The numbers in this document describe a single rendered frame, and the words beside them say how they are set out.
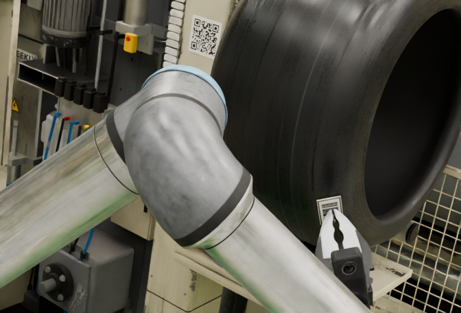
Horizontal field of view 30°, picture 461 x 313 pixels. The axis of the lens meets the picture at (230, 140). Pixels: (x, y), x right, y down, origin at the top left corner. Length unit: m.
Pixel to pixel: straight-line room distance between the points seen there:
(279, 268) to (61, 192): 0.30
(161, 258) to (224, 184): 0.99
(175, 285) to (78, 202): 0.83
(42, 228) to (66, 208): 0.05
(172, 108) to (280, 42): 0.45
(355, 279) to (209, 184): 0.44
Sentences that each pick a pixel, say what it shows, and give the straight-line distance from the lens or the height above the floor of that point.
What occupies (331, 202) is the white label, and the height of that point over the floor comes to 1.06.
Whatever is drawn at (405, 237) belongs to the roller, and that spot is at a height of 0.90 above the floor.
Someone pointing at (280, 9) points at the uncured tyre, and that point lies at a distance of 1.43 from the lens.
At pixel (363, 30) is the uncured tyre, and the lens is 1.37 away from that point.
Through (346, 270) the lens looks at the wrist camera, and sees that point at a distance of 1.30.
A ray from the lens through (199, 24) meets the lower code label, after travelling 1.73.
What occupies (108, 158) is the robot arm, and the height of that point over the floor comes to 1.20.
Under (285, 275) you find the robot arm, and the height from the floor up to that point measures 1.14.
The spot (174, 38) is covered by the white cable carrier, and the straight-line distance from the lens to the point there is 1.79.
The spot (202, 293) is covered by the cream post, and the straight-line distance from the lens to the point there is 1.93.
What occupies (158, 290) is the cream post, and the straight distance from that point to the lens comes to 1.95.
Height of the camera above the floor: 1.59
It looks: 19 degrees down
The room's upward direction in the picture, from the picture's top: 9 degrees clockwise
